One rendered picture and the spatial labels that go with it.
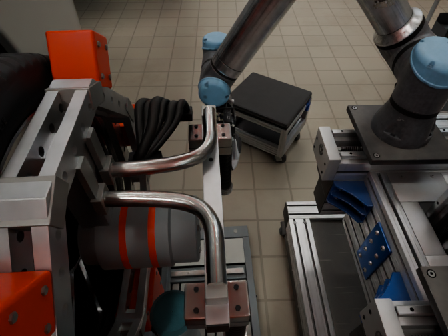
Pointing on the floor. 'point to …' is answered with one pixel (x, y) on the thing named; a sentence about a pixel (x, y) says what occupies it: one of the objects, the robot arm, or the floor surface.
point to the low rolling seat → (270, 113)
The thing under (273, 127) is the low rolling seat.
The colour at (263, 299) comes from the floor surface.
